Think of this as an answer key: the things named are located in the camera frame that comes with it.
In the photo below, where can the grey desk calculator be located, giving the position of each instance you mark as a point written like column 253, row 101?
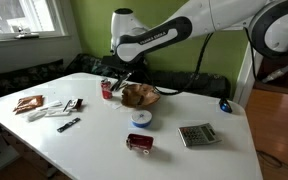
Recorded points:
column 199, row 134

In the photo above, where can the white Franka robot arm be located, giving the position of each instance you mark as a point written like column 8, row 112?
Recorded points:
column 200, row 23

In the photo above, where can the small object on windowsill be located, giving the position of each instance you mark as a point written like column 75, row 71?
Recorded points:
column 26, row 33

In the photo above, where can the clear plastic utensil packet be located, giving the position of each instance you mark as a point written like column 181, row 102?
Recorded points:
column 121, row 82

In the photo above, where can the dark and white packet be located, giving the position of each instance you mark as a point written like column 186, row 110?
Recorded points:
column 73, row 104

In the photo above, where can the blue and white tape roll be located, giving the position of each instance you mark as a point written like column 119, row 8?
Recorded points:
column 141, row 118

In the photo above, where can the brown wooden bowl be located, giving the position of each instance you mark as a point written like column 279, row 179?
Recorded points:
column 140, row 96

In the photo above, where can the brown snack packet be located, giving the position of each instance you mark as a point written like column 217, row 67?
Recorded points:
column 28, row 103

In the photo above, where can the red soda can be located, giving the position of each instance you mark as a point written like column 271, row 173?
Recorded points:
column 106, row 90

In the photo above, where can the dark grey couch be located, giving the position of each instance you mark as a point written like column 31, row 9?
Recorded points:
column 190, row 83

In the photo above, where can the black flat strip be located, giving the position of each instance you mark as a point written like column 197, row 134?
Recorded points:
column 68, row 125

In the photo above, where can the white framed window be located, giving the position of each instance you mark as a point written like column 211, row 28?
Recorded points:
column 20, row 16

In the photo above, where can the red toy wagon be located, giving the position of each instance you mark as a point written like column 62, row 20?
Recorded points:
column 140, row 141

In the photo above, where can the white door frame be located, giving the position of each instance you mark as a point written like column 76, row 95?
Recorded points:
column 247, row 76

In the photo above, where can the black wraparound sunglasses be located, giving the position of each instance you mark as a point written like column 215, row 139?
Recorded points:
column 225, row 106

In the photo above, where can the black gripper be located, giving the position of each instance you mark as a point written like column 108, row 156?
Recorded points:
column 120, row 63

